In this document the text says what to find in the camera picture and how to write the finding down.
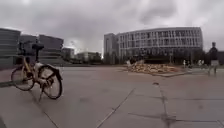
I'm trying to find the yellow bicycle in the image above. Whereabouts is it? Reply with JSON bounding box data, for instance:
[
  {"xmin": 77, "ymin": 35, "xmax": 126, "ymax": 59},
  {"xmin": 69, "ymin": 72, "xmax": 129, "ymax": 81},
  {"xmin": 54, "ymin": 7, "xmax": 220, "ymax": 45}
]
[{"xmin": 10, "ymin": 39, "xmax": 64, "ymax": 101}]

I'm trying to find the person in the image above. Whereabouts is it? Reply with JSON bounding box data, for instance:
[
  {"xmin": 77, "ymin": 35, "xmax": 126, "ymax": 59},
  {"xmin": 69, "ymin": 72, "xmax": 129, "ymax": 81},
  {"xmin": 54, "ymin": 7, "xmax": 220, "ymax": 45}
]
[{"xmin": 207, "ymin": 41, "xmax": 220, "ymax": 76}]

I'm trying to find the grey glass building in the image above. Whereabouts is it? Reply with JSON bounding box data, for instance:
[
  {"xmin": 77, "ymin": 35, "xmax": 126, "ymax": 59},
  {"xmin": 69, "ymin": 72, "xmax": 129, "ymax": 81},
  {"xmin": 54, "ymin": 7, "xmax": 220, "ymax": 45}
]
[{"xmin": 0, "ymin": 27, "xmax": 22, "ymax": 69}]

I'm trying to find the pile of brown rubble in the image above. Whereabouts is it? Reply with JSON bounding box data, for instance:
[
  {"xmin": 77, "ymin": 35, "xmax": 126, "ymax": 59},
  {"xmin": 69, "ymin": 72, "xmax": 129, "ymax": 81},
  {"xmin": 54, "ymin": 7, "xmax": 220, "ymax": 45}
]
[{"xmin": 125, "ymin": 62, "xmax": 183, "ymax": 75}]

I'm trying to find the grey stone slab pavement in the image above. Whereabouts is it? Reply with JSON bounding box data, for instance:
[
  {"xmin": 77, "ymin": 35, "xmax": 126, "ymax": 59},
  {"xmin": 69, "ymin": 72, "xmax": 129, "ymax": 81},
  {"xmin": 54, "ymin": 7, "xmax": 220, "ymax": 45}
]
[{"xmin": 0, "ymin": 65, "xmax": 224, "ymax": 128}]

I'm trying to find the large curved grey building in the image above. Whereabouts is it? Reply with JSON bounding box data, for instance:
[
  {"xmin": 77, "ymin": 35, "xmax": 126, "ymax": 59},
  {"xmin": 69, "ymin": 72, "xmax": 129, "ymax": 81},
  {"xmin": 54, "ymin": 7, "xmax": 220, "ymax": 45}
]
[{"xmin": 103, "ymin": 26, "xmax": 204, "ymax": 65}]

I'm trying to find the group of people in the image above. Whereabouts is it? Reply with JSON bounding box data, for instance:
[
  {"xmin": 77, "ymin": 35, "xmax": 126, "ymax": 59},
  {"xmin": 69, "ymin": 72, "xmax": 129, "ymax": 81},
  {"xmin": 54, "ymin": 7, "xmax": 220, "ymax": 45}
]
[{"xmin": 181, "ymin": 58, "xmax": 208, "ymax": 70}]

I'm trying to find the low distant building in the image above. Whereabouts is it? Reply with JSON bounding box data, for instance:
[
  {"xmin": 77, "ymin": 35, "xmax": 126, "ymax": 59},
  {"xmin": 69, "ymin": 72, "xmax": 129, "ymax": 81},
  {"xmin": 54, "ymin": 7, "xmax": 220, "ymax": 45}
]
[{"xmin": 61, "ymin": 46, "xmax": 103, "ymax": 65}]

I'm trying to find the dark grey building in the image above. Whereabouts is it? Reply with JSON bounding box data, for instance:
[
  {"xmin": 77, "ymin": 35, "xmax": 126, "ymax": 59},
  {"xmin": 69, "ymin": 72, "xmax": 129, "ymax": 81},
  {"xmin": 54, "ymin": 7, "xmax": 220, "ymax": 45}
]
[{"xmin": 19, "ymin": 33, "xmax": 65, "ymax": 66}]

